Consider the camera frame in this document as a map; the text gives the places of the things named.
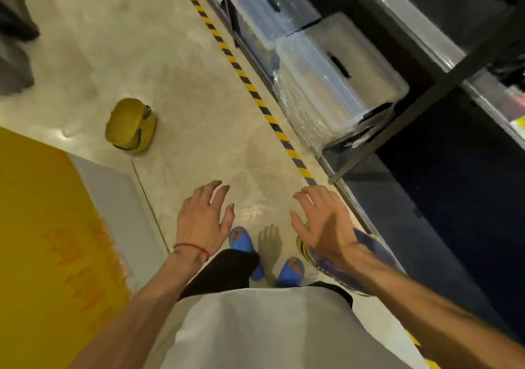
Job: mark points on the person's left hand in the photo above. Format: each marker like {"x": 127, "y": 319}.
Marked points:
{"x": 201, "y": 221}

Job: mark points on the person's right hand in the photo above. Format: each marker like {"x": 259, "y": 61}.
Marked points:
{"x": 328, "y": 229}

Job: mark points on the black metal shelf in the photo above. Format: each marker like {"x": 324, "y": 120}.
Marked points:
{"x": 451, "y": 196}

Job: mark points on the person's right forearm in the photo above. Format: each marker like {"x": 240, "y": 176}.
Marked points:
{"x": 430, "y": 311}

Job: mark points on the person's left forearm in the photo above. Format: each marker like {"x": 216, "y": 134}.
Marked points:
{"x": 139, "y": 311}

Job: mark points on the blue left slipper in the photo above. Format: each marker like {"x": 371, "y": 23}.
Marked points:
{"x": 242, "y": 239}

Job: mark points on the blue slipper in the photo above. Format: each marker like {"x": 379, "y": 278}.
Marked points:
{"x": 291, "y": 270}
{"x": 242, "y": 239}

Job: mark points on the blue right slipper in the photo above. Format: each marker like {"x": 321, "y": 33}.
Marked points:
{"x": 291, "y": 270}

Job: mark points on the black trousers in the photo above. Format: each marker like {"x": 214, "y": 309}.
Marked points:
{"x": 229, "y": 270}

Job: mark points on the white shirt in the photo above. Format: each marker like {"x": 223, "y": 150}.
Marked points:
{"x": 266, "y": 332}

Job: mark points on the yellow grey display platform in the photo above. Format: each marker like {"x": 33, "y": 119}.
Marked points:
{"x": 49, "y": 237}

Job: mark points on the clear wrapped storage box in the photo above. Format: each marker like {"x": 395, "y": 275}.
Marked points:
{"x": 340, "y": 73}

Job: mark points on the clear plastic storage box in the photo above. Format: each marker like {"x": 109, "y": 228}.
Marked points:
{"x": 266, "y": 8}

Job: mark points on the black plastic bag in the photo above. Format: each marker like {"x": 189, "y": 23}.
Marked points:
{"x": 14, "y": 69}

